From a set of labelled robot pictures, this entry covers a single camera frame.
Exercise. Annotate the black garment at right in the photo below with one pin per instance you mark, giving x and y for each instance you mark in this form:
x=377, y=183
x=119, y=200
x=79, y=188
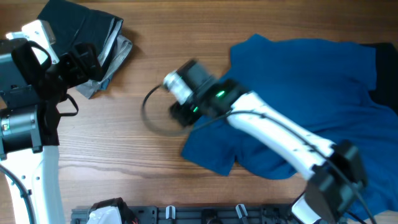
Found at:
x=386, y=69

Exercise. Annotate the black folded garment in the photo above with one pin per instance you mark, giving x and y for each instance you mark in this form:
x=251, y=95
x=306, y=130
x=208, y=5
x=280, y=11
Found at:
x=73, y=24

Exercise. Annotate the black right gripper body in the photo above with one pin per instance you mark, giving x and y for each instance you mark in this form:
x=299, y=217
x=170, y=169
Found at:
x=191, y=108

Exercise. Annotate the grey folded garment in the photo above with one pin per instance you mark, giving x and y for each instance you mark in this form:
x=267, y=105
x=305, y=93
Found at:
x=116, y=49

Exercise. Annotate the light blue folded garment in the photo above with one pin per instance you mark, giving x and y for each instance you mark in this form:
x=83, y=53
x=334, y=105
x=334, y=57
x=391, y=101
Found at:
x=104, y=84

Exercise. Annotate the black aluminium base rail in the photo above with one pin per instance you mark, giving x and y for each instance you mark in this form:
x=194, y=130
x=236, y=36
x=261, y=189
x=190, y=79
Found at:
x=264, y=214

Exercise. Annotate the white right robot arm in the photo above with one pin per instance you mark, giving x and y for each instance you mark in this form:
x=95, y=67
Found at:
x=334, y=171

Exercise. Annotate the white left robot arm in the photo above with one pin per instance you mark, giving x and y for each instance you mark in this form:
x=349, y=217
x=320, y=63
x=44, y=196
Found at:
x=32, y=87

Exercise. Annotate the blue t-shirt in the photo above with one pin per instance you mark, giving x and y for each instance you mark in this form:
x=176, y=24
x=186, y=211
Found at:
x=324, y=87

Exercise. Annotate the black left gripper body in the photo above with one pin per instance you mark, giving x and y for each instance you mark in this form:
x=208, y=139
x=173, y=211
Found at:
x=69, y=73

